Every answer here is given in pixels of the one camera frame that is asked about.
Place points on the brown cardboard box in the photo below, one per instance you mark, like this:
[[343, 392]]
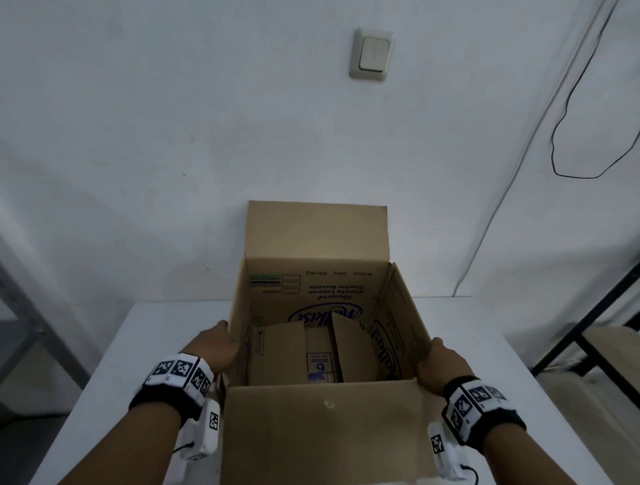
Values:
[[320, 429]]

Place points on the grey metal shelf frame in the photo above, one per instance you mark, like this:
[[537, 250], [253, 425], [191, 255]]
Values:
[[30, 320]]

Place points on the black-framed wooden table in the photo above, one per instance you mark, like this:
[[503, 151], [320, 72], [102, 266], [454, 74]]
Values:
[[600, 339]]

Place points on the black wristband with marker tags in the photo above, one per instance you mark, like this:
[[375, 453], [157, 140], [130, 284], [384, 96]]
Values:
[[480, 404], [177, 379]]

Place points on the cream wall light switch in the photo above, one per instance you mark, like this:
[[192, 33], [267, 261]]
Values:
[[371, 54]]

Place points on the person's left thumb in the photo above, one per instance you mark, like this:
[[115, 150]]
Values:
[[218, 328]]

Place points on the person's right thumb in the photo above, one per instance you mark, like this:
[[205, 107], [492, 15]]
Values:
[[437, 345]]

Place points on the person's right forearm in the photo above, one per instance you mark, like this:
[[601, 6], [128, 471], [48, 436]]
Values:
[[530, 459]]

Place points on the person's left forearm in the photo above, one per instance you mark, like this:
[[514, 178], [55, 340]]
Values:
[[130, 449]]

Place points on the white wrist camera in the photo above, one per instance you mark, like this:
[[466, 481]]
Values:
[[205, 432], [445, 452]]

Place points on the person's right hand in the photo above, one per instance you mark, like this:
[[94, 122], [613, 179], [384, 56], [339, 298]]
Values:
[[442, 367]]

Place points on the person's left hand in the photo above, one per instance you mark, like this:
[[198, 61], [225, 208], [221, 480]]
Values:
[[215, 349]]

